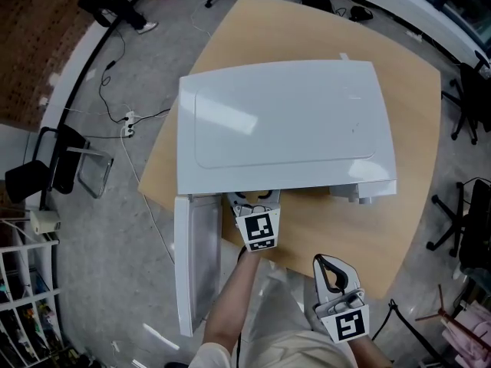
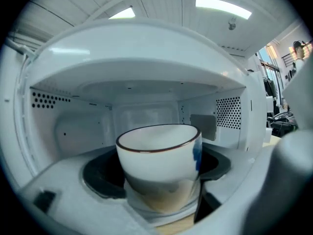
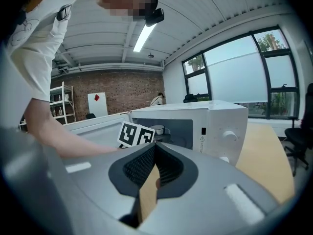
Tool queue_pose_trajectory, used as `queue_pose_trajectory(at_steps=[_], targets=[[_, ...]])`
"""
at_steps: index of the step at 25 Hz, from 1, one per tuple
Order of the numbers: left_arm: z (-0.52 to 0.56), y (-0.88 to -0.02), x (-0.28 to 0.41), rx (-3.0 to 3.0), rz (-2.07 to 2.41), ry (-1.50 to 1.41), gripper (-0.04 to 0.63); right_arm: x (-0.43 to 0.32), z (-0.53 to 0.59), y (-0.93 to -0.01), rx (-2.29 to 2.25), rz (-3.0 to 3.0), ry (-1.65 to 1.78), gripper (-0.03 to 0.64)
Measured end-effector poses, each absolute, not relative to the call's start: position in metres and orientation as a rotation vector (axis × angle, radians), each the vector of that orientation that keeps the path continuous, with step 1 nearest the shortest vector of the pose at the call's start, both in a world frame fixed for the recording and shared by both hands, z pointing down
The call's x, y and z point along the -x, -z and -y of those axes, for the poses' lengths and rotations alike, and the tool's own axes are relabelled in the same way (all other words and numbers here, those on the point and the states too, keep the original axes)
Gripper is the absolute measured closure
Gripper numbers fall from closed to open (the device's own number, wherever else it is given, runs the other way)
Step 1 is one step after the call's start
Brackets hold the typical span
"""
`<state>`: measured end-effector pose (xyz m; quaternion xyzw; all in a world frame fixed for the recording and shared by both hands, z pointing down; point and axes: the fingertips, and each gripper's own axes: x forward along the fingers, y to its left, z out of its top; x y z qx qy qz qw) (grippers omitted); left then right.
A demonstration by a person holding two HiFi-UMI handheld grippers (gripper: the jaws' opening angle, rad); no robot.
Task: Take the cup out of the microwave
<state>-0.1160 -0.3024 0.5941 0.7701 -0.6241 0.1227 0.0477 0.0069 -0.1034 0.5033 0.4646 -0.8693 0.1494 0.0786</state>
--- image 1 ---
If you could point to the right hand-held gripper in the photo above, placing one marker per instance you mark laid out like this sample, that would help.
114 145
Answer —
347 318

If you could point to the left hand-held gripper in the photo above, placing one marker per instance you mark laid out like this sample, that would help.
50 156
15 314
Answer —
259 226

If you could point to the white microwave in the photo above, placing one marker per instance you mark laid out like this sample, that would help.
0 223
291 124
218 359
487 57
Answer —
284 125

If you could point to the person's right forearm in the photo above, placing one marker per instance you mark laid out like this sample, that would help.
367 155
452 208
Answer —
364 353

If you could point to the person's left forearm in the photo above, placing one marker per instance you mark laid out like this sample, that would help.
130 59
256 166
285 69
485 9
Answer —
230 305

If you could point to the person's light printed clothing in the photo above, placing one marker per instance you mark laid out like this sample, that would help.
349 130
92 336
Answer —
284 343

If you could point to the red wooden stand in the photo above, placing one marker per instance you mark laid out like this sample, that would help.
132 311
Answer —
452 320

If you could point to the white power strip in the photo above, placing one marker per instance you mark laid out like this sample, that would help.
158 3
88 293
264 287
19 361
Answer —
128 123

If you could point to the black folding chair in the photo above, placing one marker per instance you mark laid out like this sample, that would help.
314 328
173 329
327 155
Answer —
57 163

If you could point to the small white heater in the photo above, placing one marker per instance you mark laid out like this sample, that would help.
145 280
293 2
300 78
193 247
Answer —
44 222

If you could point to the small black floor object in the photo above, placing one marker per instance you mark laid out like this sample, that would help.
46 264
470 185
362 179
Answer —
360 13

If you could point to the white shelf unit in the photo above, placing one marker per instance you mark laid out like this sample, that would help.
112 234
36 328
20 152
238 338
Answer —
27 301

